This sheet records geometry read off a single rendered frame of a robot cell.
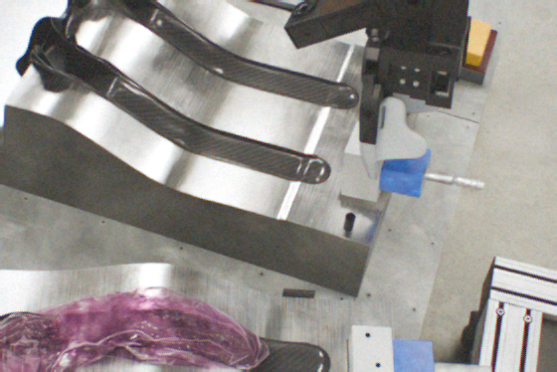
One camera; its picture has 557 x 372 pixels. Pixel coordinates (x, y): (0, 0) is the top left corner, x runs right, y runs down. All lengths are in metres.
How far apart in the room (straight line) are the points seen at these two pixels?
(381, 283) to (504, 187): 1.21
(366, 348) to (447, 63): 0.26
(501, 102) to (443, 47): 1.54
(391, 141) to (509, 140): 1.42
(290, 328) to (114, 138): 0.25
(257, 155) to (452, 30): 0.27
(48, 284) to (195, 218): 0.17
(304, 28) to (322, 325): 0.27
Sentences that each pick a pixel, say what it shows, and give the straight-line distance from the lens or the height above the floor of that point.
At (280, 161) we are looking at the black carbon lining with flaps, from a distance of 1.13.
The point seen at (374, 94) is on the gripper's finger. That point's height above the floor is 1.05.
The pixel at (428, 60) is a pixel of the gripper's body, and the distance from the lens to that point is 0.96.
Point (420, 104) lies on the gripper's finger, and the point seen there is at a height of 0.98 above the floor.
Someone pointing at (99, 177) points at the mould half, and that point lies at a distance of 1.13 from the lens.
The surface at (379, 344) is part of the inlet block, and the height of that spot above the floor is 0.88.
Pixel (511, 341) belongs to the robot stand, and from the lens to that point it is 1.85.
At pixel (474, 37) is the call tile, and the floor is 0.84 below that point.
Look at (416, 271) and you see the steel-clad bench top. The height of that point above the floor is 0.80.
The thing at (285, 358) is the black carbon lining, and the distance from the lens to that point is 1.04.
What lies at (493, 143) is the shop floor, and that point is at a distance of 2.42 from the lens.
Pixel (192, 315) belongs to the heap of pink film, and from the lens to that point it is 0.99.
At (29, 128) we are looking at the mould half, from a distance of 1.12.
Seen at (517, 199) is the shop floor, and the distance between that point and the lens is 2.33.
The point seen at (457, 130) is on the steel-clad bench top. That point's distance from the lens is 1.31.
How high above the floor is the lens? 1.74
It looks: 51 degrees down
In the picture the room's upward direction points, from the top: 9 degrees clockwise
